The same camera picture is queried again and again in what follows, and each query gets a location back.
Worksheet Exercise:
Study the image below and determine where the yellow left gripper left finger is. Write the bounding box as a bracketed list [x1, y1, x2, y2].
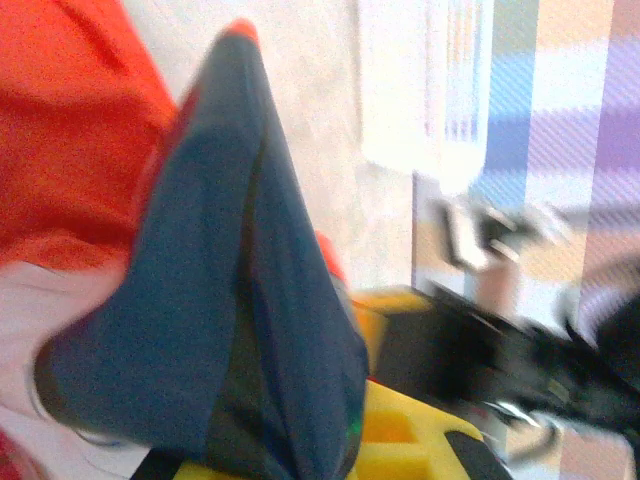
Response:
[132, 451, 261, 480]

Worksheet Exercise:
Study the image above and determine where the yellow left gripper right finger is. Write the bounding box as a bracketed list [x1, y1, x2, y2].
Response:
[349, 382, 514, 480]

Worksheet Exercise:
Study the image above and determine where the orange t-shirt with cartoon print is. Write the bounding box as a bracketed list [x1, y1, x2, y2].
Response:
[0, 0, 371, 480]

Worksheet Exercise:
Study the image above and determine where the white plastic basket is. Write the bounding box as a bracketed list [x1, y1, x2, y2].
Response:
[359, 0, 496, 169]

